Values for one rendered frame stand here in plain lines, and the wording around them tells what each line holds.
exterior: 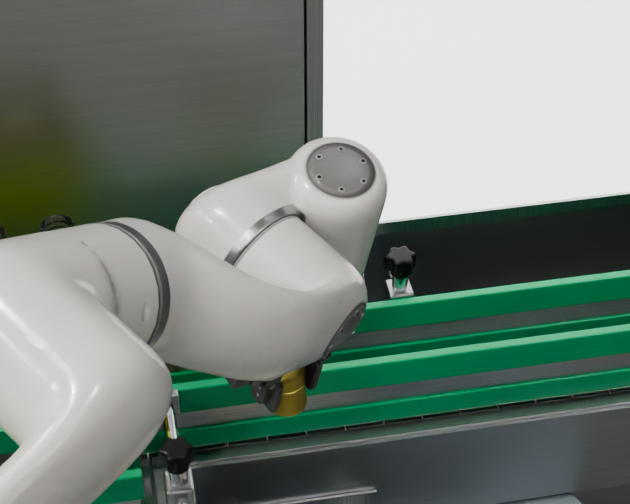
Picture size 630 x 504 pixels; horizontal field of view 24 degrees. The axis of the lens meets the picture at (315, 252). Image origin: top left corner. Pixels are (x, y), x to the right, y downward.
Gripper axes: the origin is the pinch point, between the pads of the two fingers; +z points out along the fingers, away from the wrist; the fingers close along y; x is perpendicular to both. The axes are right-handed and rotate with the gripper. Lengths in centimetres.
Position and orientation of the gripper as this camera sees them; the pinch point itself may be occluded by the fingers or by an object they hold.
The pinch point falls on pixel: (286, 376)
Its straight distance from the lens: 125.7
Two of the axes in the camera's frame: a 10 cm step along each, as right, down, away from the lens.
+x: 5.9, 7.0, -4.0
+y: -7.9, 4.2, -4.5
